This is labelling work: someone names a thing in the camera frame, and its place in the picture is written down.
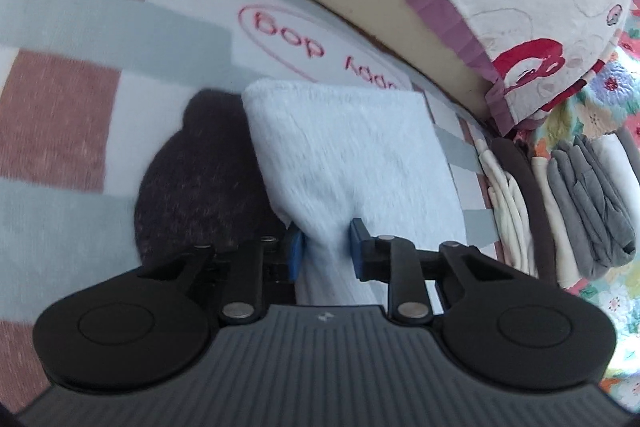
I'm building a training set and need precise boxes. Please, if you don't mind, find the floral quilt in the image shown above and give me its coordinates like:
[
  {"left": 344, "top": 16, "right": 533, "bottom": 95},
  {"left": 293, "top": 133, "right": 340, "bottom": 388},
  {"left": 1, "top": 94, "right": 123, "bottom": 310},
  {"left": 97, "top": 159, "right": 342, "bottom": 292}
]
[{"left": 530, "top": 42, "right": 640, "bottom": 398}]

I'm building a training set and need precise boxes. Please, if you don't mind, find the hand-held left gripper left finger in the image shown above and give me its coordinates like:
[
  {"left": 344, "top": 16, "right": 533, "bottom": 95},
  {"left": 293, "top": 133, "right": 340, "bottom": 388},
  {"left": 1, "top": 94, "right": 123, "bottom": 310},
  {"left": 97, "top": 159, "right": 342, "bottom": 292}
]
[{"left": 137, "top": 227, "right": 305, "bottom": 326}]

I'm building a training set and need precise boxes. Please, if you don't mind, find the grey folded garment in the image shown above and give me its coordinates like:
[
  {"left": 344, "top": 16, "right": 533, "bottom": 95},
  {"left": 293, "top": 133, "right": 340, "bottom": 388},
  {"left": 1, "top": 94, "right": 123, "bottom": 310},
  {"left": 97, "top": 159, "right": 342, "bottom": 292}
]
[{"left": 546, "top": 134, "right": 639, "bottom": 279}]

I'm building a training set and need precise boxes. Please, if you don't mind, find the dark brown folded garment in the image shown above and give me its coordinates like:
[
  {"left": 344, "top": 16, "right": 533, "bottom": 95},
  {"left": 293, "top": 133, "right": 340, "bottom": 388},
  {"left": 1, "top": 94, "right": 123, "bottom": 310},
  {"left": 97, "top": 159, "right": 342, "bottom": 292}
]
[{"left": 492, "top": 136, "right": 559, "bottom": 284}]

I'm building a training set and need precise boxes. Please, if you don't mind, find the cream folded garment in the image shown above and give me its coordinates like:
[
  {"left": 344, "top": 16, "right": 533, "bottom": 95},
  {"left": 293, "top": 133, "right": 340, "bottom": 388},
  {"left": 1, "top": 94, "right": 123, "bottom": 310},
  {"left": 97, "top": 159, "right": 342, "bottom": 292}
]
[{"left": 472, "top": 136, "right": 534, "bottom": 279}]

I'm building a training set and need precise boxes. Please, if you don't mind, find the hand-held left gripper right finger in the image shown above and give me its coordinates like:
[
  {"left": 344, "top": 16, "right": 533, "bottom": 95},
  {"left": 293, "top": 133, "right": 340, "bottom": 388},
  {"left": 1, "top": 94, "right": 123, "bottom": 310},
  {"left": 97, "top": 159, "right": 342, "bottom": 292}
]
[{"left": 349, "top": 217, "right": 516, "bottom": 326}]

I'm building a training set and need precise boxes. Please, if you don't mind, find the off-white folded garment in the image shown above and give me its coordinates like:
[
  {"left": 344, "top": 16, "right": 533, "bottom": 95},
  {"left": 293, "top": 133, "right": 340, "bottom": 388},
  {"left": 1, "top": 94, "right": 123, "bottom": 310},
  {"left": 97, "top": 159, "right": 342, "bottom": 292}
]
[{"left": 530, "top": 154, "right": 584, "bottom": 291}]

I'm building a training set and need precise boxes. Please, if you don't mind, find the checkered pink and grey mat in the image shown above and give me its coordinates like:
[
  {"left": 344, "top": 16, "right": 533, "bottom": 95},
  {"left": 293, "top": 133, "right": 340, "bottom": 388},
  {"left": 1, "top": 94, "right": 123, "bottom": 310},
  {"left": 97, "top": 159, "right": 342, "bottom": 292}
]
[{"left": 0, "top": 0, "right": 501, "bottom": 413}]

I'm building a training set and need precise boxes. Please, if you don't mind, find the pale fluffy garment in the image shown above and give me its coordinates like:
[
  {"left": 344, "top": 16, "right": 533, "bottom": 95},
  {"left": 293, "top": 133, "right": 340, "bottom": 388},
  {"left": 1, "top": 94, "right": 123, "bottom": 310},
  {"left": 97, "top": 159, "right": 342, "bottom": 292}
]
[{"left": 241, "top": 78, "right": 471, "bottom": 308}]

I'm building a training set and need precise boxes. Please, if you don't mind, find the bear printed blanket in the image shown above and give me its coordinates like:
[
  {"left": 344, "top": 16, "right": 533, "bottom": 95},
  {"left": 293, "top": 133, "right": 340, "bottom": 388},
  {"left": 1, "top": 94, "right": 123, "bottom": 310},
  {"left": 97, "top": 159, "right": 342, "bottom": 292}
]
[{"left": 290, "top": 0, "right": 636, "bottom": 134}]

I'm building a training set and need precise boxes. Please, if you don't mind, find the white folded garment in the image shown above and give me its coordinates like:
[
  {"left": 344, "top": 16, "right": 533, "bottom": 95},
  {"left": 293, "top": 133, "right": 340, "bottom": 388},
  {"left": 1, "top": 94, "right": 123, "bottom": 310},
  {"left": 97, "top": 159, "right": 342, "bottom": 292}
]
[{"left": 595, "top": 132, "right": 640, "bottom": 188}]

